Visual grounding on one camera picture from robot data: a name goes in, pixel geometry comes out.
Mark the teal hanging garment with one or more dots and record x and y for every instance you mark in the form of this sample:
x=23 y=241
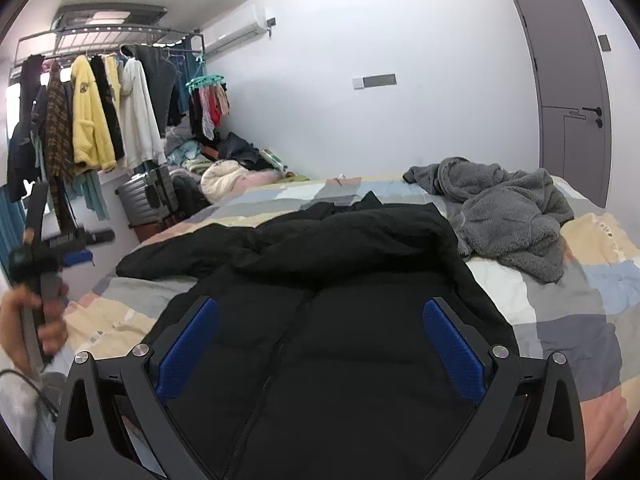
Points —
x=92 y=195

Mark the person's left hand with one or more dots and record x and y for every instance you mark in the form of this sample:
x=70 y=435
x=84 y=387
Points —
x=14 y=320

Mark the dark hanging coat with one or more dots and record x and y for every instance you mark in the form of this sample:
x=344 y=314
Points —
x=25 y=130

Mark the white air conditioner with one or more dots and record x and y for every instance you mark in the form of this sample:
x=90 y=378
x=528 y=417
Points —
x=240 y=27

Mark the pink pillow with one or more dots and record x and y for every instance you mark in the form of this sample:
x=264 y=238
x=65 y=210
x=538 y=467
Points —
x=260 y=180

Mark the cream fluffy garment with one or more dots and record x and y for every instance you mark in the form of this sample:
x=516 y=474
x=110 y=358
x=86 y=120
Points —
x=222 y=177

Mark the yellow fleece jacket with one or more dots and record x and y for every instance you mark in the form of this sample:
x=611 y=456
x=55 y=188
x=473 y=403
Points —
x=90 y=110

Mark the hanging small garments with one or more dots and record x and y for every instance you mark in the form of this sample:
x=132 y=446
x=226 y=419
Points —
x=210 y=107

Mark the grey ceiling drying unit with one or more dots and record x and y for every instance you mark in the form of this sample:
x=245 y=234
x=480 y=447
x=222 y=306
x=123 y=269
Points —
x=110 y=15

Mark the silver suitcase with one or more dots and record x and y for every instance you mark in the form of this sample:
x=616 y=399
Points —
x=142 y=195

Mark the black puffer jacket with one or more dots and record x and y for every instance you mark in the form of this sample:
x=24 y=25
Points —
x=325 y=340

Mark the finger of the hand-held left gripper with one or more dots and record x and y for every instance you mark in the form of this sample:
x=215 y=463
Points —
x=82 y=239
x=36 y=207

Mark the grey light switch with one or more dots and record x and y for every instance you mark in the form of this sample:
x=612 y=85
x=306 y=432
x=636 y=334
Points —
x=604 y=42

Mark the white wall socket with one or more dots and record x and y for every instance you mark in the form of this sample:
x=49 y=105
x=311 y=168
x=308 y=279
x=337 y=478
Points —
x=341 y=178

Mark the pile of mixed clothes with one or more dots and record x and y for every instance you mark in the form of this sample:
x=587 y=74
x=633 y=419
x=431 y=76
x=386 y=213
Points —
x=185 y=152

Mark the grey fleece robe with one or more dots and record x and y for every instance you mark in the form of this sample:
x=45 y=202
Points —
x=510 y=220

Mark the grey wall panel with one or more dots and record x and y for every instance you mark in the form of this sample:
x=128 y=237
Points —
x=380 y=80

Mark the white hoodie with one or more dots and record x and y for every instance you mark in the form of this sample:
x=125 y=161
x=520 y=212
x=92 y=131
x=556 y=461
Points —
x=142 y=115

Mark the dark grey hanging garment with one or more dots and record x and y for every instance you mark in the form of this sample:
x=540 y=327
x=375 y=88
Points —
x=160 y=80

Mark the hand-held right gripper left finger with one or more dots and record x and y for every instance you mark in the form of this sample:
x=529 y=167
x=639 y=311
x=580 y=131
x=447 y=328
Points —
x=187 y=347

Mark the white wall switch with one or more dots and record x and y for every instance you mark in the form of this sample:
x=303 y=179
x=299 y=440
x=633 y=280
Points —
x=358 y=84

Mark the metal clothes rack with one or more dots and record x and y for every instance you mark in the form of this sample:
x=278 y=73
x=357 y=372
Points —
x=100 y=36

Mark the black hanging garment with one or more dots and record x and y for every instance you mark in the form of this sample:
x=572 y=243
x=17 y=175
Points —
x=111 y=110

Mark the grey door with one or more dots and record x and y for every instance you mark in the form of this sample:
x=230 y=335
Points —
x=565 y=60

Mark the bed with patchwork cover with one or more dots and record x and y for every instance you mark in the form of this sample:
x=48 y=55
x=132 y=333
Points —
x=565 y=340

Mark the red-brown suitcase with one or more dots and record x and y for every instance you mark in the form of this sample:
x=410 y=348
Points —
x=155 y=227

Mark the teal curtain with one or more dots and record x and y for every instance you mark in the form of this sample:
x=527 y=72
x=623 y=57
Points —
x=10 y=230

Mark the black bag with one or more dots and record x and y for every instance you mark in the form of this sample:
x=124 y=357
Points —
x=237 y=150

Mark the white and green box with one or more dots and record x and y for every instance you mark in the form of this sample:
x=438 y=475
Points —
x=274 y=160

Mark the teal round clip hanger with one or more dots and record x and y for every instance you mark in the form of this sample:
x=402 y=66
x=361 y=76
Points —
x=205 y=80

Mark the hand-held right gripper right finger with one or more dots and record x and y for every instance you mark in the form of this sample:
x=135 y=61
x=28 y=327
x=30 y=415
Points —
x=452 y=347

